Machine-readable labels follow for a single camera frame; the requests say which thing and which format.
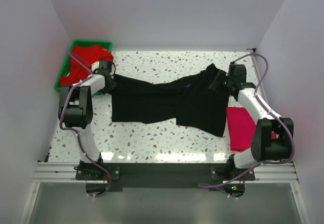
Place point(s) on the red t shirt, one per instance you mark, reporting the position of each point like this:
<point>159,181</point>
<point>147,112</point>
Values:
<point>81,61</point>

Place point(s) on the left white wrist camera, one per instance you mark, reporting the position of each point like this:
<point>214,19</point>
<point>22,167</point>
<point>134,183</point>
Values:
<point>95,66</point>

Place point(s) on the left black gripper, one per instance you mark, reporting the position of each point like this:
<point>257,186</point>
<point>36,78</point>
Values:
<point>111,83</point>

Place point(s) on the green plastic tray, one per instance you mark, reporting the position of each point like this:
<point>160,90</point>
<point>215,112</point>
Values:
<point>82,43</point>

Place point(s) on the folded magenta t shirt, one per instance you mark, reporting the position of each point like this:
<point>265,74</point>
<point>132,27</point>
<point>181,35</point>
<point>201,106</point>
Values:
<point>241,128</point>

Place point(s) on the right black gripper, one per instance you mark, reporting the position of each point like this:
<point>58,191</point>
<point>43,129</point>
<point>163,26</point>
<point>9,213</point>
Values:
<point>218,80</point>

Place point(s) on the black t shirt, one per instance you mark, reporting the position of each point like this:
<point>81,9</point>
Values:
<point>189,100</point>

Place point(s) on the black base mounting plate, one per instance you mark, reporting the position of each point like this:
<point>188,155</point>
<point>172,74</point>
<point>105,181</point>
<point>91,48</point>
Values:
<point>117,176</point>

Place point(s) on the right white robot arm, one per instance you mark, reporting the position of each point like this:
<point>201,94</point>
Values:
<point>272,141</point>

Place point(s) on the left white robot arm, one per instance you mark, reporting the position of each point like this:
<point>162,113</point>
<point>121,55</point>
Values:
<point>75,111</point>

